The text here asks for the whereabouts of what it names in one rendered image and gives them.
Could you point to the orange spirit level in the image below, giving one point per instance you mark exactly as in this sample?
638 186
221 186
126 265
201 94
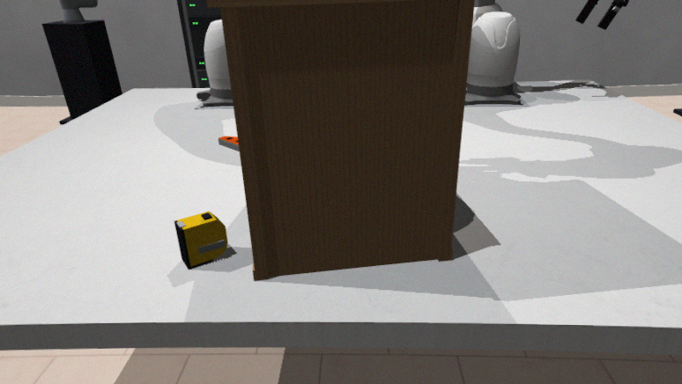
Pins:
230 142

